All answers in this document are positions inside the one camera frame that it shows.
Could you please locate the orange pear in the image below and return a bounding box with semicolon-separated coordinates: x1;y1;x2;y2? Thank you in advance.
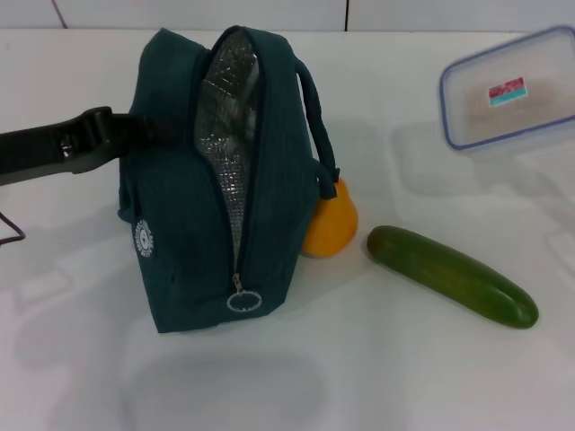
301;177;359;259

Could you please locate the green cucumber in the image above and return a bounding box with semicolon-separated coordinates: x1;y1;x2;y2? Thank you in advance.
366;224;540;331

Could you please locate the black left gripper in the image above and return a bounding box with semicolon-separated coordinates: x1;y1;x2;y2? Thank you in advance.
0;106;180;188

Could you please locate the dark teal insulated lunch bag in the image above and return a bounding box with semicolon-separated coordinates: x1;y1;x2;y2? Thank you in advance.
117;26;341;336

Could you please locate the clear blue-rimmed food container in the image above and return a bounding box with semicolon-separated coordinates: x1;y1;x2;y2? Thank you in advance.
438;24;575;156

